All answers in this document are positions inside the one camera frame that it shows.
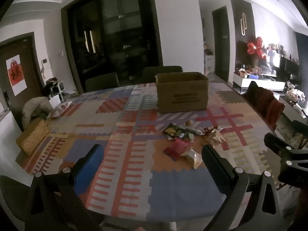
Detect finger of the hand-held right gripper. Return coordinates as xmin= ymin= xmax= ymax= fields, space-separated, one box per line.
xmin=264 ymin=133 xmax=308 ymax=160

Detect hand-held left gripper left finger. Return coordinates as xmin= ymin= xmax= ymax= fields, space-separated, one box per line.
xmin=25 ymin=144 xmax=105 ymax=231

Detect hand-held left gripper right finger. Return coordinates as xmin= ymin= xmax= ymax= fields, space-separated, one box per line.
xmin=202 ymin=144 xmax=283 ymax=231

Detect candy wrappers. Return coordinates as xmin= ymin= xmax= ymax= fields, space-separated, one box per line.
xmin=203 ymin=132 xmax=227 ymax=148

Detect brown cardboard box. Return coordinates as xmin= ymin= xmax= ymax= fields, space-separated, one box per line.
xmin=155 ymin=72 xmax=209 ymax=114

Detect clear beige snack packet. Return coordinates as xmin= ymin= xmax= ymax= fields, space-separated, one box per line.
xmin=180 ymin=149 xmax=203 ymax=169

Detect dark dining chair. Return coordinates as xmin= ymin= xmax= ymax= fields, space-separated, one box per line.
xmin=291 ymin=120 xmax=308 ymax=150
xmin=142 ymin=65 xmax=183 ymax=84
xmin=85 ymin=72 xmax=120 ymax=93

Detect red packet with white heart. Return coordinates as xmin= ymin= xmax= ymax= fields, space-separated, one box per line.
xmin=202 ymin=126 xmax=218 ymax=135

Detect plain red snack packet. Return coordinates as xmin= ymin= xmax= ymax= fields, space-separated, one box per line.
xmin=163 ymin=138 xmax=190 ymax=162

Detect chair with red garment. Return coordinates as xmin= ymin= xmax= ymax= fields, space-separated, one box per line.
xmin=243 ymin=80 xmax=285 ymax=133

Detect patterned tablecloth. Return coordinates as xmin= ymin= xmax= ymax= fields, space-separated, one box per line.
xmin=16 ymin=82 xmax=284 ymax=222

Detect green black snack packet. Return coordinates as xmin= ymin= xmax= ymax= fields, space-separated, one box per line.
xmin=162 ymin=123 xmax=193 ymax=140

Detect white television cabinet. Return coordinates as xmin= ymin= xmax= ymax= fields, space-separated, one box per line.
xmin=233 ymin=72 xmax=293 ymax=95

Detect woven straw box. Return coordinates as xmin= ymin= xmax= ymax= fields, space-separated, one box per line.
xmin=16 ymin=119 xmax=50 ymax=156

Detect black television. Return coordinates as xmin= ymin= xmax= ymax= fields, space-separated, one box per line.
xmin=271 ymin=53 xmax=300 ymax=78

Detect white jacket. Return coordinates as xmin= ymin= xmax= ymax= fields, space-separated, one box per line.
xmin=22 ymin=97 xmax=53 ymax=131

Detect small white shelf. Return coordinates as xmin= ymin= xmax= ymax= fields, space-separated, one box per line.
xmin=44 ymin=80 xmax=77 ymax=101

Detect red balloon decoration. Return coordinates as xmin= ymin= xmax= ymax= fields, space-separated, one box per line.
xmin=247 ymin=37 xmax=267 ymax=59

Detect dark room door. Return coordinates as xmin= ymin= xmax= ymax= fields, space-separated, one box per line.
xmin=212 ymin=6 xmax=230 ymax=83

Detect red white door poster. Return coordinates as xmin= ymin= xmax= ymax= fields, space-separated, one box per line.
xmin=6 ymin=55 xmax=26 ymax=96

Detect dark glass sliding door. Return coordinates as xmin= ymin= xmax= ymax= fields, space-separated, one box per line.
xmin=61 ymin=0 xmax=163 ymax=93

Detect brown entrance door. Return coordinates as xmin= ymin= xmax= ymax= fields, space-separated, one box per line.
xmin=0 ymin=32 xmax=45 ymax=131

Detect gold wall ornament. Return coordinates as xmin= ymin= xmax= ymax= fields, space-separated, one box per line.
xmin=240 ymin=13 xmax=248 ymax=36

